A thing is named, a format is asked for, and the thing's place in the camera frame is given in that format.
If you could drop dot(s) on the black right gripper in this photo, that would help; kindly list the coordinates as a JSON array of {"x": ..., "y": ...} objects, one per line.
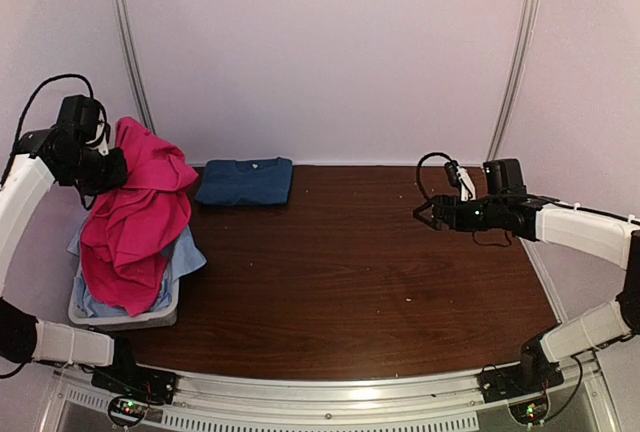
[{"x": 440, "y": 204}]

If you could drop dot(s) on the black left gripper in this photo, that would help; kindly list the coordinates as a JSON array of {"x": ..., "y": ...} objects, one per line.
[{"x": 116, "y": 178}]

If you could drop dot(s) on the red garment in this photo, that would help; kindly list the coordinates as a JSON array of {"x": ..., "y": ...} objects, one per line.
[{"x": 121, "y": 244}]

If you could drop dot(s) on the dark blue polo shirt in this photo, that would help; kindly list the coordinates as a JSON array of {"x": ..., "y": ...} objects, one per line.
[{"x": 257, "y": 182}]

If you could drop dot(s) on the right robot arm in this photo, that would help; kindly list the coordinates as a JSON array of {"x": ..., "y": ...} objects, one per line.
[{"x": 510, "y": 208}]

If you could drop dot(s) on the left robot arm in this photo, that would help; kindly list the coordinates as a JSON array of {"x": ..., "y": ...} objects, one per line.
[{"x": 73, "y": 153}]

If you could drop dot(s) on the white plastic laundry basket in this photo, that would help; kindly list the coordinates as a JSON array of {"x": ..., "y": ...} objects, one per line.
[{"x": 86, "y": 312}]

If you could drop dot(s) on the light blue garment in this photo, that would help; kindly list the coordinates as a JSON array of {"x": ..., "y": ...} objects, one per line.
[{"x": 183, "y": 256}]

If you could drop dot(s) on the right circuit board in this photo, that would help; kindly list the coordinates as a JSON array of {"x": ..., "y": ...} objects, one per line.
[{"x": 529, "y": 412}]

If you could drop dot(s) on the circuit board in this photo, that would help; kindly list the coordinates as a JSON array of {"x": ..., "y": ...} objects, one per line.
[
  {"x": 529, "y": 412},
  {"x": 124, "y": 411}
]

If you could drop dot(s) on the left circuit board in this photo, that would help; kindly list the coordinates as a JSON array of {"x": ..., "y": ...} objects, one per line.
[{"x": 124, "y": 411}]

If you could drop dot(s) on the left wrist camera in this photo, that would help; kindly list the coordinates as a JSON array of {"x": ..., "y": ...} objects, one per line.
[{"x": 100, "y": 143}]

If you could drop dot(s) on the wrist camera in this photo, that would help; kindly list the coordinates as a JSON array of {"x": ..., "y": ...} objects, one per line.
[
  {"x": 100, "y": 143},
  {"x": 460, "y": 179}
]

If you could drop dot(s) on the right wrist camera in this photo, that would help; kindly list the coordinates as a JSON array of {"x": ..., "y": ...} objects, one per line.
[{"x": 460, "y": 179}]

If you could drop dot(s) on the aluminium front rail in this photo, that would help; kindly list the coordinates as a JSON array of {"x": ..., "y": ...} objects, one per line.
[{"x": 441, "y": 402}]

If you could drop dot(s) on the left aluminium frame post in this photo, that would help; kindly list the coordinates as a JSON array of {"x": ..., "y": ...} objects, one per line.
[{"x": 132, "y": 67}]

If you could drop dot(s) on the aluminium frame post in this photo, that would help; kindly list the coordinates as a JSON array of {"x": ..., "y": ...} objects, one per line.
[
  {"x": 132, "y": 67},
  {"x": 527, "y": 22}
]

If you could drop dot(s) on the right aluminium frame post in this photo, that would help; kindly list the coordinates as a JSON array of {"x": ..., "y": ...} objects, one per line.
[{"x": 527, "y": 22}]

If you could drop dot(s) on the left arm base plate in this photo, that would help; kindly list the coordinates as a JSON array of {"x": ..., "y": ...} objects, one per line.
[{"x": 144, "y": 384}]

